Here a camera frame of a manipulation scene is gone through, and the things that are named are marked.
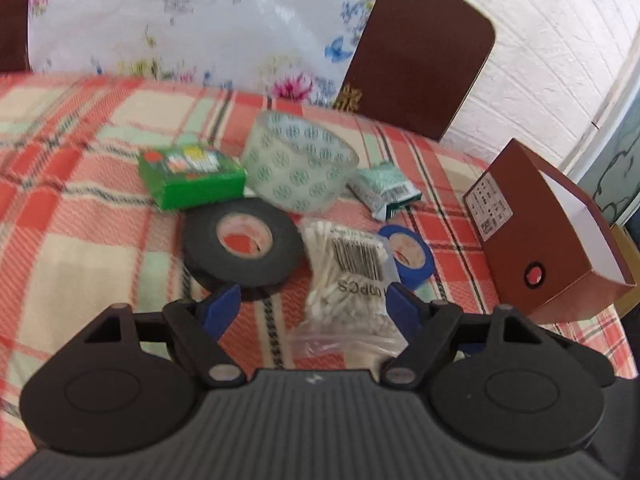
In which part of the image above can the green small box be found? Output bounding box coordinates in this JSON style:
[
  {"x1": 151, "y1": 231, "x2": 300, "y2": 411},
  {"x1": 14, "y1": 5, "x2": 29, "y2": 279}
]
[{"x1": 138, "y1": 143, "x2": 248, "y2": 212}]

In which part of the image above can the bag of cotton swabs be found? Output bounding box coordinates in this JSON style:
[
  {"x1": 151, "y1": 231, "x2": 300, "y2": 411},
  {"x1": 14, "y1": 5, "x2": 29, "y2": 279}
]
[{"x1": 289, "y1": 220, "x2": 408, "y2": 359}]

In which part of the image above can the plaid tablecloth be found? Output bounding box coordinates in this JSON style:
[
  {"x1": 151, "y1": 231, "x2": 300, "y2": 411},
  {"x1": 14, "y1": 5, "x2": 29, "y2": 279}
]
[{"x1": 0, "y1": 72, "x2": 638, "y2": 428}]

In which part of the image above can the blue tape roll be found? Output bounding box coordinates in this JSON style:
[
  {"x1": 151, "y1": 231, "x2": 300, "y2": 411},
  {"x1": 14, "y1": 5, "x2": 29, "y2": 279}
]
[{"x1": 376, "y1": 224, "x2": 434, "y2": 292}]

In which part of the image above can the brown cardboard box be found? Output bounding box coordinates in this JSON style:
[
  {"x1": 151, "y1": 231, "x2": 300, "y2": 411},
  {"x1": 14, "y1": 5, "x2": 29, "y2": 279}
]
[{"x1": 462, "y1": 137, "x2": 637, "y2": 324}]

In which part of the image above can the green patterned packet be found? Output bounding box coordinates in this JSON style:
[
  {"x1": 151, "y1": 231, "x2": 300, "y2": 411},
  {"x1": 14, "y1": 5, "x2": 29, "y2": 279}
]
[{"x1": 347, "y1": 161, "x2": 421, "y2": 221}]

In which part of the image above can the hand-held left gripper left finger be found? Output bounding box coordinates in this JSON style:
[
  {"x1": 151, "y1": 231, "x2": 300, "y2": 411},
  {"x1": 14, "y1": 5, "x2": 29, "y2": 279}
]
[{"x1": 84, "y1": 282, "x2": 244, "y2": 388}]

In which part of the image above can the black tape roll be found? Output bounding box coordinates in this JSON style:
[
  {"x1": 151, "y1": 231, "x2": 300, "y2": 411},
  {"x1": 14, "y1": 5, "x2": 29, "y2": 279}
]
[{"x1": 181, "y1": 197, "x2": 304, "y2": 302}]

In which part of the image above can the floral white cloth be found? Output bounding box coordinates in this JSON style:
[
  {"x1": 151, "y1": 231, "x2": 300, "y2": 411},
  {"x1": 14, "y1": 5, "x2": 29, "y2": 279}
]
[{"x1": 27, "y1": 0, "x2": 396, "y2": 107}]

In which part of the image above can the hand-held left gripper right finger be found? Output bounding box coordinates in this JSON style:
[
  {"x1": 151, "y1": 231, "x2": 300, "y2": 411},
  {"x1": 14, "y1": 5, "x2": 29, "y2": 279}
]
[{"x1": 384, "y1": 283, "x2": 551, "y2": 387}]

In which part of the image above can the clear printed tape roll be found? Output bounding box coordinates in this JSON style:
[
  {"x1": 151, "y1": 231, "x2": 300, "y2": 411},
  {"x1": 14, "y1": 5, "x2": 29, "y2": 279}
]
[{"x1": 242, "y1": 111, "x2": 360, "y2": 212}]

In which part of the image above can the brown chair back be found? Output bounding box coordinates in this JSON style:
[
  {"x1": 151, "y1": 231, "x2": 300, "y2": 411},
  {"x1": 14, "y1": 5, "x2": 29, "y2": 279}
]
[{"x1": 332, "y1": 0, "x2": 496, "y2": 142}]

